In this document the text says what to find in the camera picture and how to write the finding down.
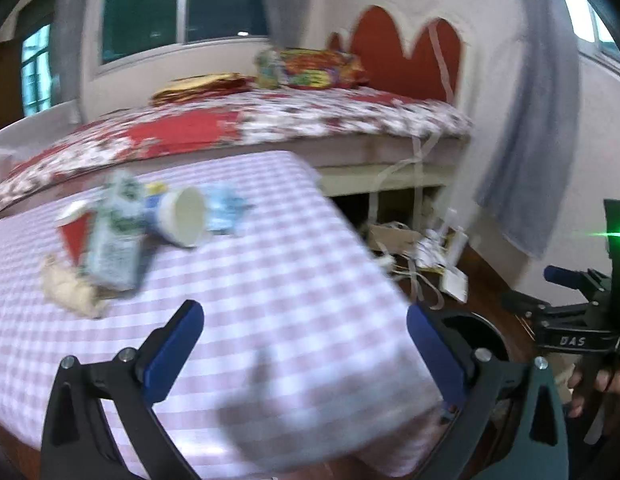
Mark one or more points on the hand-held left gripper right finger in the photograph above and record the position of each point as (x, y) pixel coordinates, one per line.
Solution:
(434, 355)

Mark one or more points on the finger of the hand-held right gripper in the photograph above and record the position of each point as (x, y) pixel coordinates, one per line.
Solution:
(524, 305)
(564, 277)

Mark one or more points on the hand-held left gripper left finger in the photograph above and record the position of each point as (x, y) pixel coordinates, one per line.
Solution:
(175, 350)

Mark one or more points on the black trash bin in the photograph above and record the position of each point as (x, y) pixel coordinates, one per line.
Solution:
(484, 335)

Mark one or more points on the yellowish knotted cloth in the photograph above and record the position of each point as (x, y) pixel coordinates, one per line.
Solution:
(70, 290)

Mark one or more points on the green white milk carton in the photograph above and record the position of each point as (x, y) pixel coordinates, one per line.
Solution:
(112, 245)

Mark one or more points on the blue white paper cup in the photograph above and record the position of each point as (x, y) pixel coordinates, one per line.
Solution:
(185, 215)

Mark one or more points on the red paper cup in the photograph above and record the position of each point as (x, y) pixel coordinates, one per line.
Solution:
(76, 235)

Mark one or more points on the light blue wrapper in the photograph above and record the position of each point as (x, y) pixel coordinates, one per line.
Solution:
(229, 207)

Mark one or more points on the person's right hand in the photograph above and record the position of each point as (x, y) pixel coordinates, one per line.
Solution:
(607, 375)

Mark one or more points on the white router with antennas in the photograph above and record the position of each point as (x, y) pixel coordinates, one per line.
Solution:
(454, 282)
(432, 252)

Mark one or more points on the cardboard box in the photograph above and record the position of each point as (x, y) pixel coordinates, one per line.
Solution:
(389, 237)

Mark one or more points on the pink checkered tablecloth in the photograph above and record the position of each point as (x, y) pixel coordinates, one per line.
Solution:
(290, 285)

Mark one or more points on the long grey curtain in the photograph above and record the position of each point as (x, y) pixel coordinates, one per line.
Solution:
(534, 135)

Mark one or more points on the corner window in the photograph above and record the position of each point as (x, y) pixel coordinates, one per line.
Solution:
(587, 20)

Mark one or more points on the white bed footboard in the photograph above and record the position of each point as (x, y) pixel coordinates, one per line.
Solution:
(40, 127)

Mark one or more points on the folded yellow red blanket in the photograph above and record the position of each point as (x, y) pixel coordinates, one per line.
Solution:
(205, 87)

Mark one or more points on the bed with floral cover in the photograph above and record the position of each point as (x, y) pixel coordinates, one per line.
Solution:
(300, 115)

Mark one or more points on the red white headboard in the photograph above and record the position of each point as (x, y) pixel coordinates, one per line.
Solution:
(384, 50)

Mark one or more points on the colourful patterned pillow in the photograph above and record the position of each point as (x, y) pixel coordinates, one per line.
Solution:
(315, 67)

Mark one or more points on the narrow window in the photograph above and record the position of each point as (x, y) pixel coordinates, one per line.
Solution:
(37, 70)

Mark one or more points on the wide white-framed window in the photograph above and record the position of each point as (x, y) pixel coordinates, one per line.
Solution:
(225, 5)

